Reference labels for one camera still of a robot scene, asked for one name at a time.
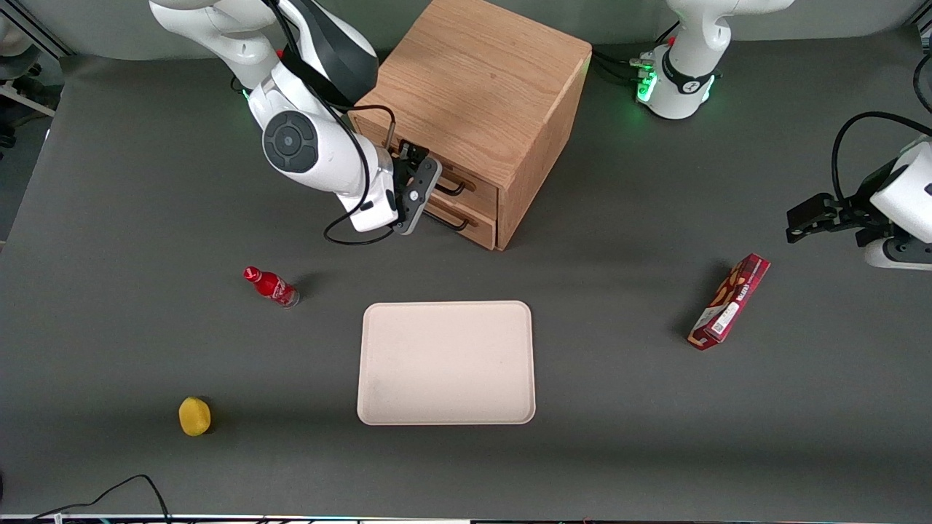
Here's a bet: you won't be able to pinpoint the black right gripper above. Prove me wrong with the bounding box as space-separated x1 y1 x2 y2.
392 140 432 234

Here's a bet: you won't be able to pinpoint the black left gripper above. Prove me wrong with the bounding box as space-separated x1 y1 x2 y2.
786 159 911 249

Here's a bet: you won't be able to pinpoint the black metal drawer handle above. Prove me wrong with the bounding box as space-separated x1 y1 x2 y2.
424 207 473 232
430 171 478 197

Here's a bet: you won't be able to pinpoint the wooden drawer with deep tray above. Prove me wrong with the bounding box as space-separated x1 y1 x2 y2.
352 115 500 219

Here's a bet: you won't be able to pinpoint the wooden drawer cabinet body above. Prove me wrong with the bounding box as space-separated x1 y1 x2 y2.
347 0 593 252

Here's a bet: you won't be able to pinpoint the wooden drawer front panel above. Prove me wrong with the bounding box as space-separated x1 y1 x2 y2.
419 186 499 250

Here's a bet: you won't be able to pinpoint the red tartan cookie box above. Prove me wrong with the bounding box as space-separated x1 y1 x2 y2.
687 253 771 352

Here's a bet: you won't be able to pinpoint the red soda bottle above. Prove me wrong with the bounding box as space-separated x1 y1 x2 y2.
242 266 300 309

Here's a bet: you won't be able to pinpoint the beige plastic tray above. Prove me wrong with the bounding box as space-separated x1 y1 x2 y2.
357 301 537 426

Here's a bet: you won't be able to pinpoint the yellow lemon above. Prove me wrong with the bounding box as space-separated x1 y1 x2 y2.
178 397 213 437

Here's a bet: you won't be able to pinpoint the grey rounded background object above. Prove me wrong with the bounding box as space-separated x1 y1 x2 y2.
0 15 36 81

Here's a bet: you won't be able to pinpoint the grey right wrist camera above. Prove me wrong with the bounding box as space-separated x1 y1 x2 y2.
397 156 443 236

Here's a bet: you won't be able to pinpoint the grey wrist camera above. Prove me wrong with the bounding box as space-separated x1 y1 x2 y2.
864 237 932 272
397 156 443 236

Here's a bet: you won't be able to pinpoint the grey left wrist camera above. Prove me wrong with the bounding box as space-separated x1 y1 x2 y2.
864 237 932 272

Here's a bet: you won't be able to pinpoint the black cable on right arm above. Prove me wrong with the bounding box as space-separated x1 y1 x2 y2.
264 0 398 247

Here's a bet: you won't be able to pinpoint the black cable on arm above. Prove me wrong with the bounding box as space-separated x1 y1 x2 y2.
264 0 398 247
832 111 932 206

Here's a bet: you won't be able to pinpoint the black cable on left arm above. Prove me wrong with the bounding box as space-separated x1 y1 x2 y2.
832 111 932 206

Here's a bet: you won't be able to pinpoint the black hanging cable loop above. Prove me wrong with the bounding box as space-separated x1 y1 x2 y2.
913 51 932 114

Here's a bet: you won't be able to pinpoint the black left arm base cables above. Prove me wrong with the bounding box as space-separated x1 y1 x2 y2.
592 45 656 87

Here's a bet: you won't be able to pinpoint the white frame bar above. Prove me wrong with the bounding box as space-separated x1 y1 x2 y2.
0 82 56 117

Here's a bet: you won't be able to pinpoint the black cable at table edge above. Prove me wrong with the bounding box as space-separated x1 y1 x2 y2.
29 475 173 524

